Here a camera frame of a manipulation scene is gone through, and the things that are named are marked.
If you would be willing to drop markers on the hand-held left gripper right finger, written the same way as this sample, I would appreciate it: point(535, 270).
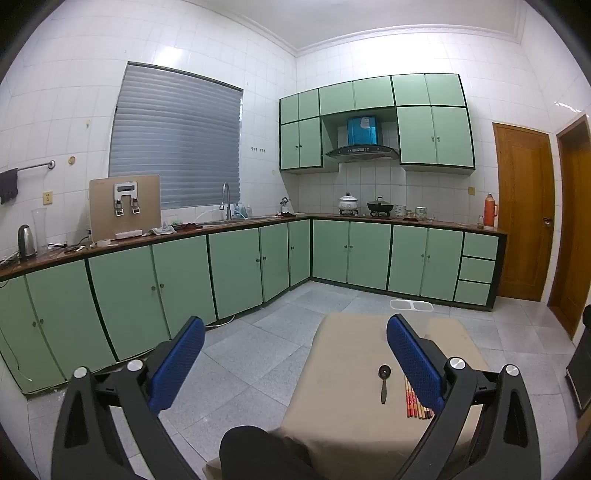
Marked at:
point(415, 364)

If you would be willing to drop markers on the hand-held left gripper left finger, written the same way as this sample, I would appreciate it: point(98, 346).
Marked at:
point(180, 364)

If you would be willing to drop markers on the black spoon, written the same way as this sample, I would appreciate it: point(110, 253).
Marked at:
point(383, 385)

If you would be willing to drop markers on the white double utensil holder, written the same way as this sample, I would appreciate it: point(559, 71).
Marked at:
point(411, 305)

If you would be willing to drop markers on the beige tablecloth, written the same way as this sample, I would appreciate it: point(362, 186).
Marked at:
point(346, 392)

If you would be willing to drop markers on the long green base cabinet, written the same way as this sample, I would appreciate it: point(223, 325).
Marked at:
point(129, 295)

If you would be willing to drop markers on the green base cabinet with drawers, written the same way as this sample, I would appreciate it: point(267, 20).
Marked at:
point(406, 258)

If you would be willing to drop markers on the person's dark trouser leg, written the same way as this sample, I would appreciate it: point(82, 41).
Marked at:
point(263, 454)

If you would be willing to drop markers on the crumpled cloth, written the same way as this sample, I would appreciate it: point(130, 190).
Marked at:
point(162, 229)

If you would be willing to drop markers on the steel sink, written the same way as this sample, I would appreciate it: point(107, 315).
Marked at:
point(231, 222)

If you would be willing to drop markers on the black lidded wok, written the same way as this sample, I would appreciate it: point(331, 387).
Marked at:
point(380, 205)

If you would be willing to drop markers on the gas stove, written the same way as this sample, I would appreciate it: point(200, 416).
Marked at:
point(355, 212)

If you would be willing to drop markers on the black case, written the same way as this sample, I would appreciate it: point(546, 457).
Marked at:
point(581, 369)

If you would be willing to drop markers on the orange thermos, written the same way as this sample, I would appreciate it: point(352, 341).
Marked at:
point(490, 212)

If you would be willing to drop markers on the steel kitchen faucet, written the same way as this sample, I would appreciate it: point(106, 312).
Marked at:
point(226, 198)

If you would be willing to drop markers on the beige water purifier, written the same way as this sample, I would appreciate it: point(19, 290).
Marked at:
point(104, 207)

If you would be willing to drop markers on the white lidded pot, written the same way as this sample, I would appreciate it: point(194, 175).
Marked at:
point(348, 201)

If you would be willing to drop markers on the wooden door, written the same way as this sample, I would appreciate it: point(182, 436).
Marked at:
point(521, 212)
point(575, 230)

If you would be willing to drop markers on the clear glass vase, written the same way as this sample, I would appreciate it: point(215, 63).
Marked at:
point(40, 228)

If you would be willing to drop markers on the steel electric kettle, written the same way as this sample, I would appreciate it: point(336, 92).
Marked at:
point(27, 242)

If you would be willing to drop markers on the grey window blind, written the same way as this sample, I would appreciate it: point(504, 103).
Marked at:
point(178, 138)

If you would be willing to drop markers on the range hood with blue film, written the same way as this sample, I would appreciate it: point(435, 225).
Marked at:
point(362, 138)

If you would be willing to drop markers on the dark hanging towel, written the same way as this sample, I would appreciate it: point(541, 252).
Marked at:
point(8, 184)

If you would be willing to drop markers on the green wall cabinet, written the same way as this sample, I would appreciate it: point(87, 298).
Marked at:
point(434, 124)
point(300, 134)
point(355, 94)

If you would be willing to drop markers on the metal towel rail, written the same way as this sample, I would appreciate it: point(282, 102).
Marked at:
point(37, 166)

